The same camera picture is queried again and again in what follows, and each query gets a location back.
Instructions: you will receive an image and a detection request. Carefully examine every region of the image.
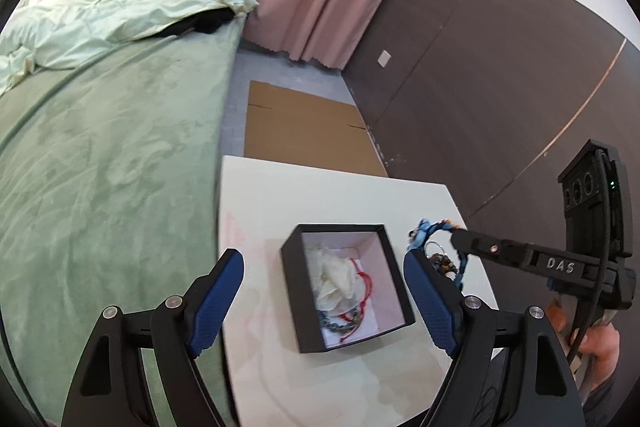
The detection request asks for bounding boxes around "pale green duvet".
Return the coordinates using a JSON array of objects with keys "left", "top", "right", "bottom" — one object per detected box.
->
[{"left": 0, "top": 0, "right": 260, "bottom": 95}]

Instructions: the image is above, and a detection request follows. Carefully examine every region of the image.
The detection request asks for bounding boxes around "red string bracelet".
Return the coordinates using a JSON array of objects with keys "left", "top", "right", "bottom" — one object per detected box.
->
[{"left": 335, "top": 258, "right": 376, "bottom": 342}]

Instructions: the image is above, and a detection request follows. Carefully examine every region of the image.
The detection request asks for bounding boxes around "blue-grey bead bracelet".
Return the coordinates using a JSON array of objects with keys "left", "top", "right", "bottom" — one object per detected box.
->
[{"left": 317, "top": 304, "right": 369, "bottom": 333}]

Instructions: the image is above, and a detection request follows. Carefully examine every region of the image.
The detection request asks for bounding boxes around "flattened cardboard sheet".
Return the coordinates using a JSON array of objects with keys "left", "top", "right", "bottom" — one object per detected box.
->
[{"left": 243, "top": 80, "right": 388, "bottom": 178}]

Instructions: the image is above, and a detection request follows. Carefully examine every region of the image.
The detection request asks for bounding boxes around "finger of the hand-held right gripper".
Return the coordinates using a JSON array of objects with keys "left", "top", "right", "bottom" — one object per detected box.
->
[{"left": 447, "top": 227, "right": 526, "bottom": 269}]

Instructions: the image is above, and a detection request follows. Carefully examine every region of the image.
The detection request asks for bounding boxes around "person's right hand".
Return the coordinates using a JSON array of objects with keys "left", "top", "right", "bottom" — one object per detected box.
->
[{"left": 547, "top": 297, "right": 622, "bottom": 385}]

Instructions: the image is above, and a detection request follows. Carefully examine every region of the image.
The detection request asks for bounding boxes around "black jewelry box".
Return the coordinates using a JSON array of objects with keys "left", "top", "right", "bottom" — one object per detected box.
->
[{"left": 280, "top": 223, "right": 417, "bottom": 354}]

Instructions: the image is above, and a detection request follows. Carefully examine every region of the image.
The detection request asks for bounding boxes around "blue braided bracelet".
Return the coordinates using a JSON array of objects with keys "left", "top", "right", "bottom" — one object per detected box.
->
[{"left": 407, "top": 217, "right": 471, "bottom": 294}]

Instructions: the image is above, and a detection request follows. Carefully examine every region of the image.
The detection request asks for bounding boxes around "dark tiger-eye bead bracelet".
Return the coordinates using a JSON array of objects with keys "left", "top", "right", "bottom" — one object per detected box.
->
[{"left": 432, "top": 254, "right": 461, "bottom": 279}]

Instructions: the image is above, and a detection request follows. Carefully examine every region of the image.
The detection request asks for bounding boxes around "black cable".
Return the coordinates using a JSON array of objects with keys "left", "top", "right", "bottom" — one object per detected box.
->
[{"left": 567, "top": 149, "right": 616, "bottom": 388}]

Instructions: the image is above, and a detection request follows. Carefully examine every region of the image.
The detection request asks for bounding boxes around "silver ring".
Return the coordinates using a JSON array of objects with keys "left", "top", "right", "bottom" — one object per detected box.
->
[{"left": 423, "top": 239, "right": 451, "bottom": 264}]

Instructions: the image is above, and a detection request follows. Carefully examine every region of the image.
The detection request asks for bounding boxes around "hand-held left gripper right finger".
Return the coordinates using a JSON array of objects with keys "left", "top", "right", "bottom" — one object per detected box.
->
[{"left": 403, "top": 250, "right": 586, "bottom": 427}]

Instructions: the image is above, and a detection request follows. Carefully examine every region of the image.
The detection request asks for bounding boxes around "black garment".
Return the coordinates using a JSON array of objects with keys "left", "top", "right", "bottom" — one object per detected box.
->
[{"left": 150, "top": 7, "right": 236, "bottom": 38}]

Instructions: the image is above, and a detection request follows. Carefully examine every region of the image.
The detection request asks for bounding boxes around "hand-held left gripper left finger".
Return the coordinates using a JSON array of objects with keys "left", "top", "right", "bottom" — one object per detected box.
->
[{"left": 60, "top": 248, "right": 246, "bottom": 427}]

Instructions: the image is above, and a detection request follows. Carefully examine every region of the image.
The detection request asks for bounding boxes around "bed with green sheet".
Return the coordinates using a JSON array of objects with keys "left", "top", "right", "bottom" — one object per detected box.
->
[{"left": 0, "top": 14, "right": 248, "bottom": 427}]

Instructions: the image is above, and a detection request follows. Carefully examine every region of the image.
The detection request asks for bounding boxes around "white table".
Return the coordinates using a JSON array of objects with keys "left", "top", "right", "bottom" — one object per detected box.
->
[{"left": 218, "top": 155, "right": 506, "bottom": 427}]

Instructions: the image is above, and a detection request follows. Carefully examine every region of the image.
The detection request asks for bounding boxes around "white cloth pouch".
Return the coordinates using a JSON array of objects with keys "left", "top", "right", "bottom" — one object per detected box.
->
[{"left": 305, "top": 247, "right": 363, "bottom": 313}]

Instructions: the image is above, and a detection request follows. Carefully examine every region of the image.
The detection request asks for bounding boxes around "person's right forearm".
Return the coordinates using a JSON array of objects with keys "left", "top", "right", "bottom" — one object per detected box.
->
[{"left": 582, "top": 372, "right": 623, "bottom": 427}]

